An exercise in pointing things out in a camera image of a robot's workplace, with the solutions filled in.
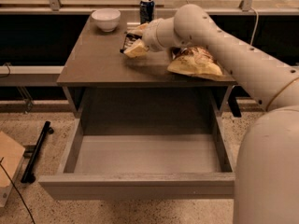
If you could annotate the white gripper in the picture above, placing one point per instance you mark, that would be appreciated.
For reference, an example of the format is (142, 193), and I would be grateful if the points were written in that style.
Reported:
(150, 36)

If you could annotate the black rxbar chocolate bar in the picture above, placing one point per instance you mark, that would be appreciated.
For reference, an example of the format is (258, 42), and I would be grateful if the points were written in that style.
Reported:
(128, 41)

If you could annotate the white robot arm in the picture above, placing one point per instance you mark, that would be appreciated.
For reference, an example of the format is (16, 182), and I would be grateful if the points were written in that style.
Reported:
(266, 174)

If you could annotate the grey counter cabinet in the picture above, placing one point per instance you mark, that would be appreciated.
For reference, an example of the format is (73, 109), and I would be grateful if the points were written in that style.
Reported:
(96, 61)

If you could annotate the open grey top drawer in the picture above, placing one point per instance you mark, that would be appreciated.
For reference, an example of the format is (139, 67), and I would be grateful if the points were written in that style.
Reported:
(161, 155)

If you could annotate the dark blue soda can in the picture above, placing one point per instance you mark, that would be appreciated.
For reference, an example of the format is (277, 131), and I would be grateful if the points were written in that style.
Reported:
(146, 10)

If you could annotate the white ceramic bowl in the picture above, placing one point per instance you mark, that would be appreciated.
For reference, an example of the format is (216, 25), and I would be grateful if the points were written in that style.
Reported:
(106, 19)

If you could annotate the sea salt chips bag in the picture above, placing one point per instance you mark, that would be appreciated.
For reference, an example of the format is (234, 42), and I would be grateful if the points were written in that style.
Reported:
(195, 62)

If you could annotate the black metal bar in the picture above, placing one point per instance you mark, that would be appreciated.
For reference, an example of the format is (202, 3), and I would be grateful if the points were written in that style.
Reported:
(28, 176)

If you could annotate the metal window railing frame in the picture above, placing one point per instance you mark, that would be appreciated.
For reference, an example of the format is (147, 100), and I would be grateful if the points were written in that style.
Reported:
(93, 0)

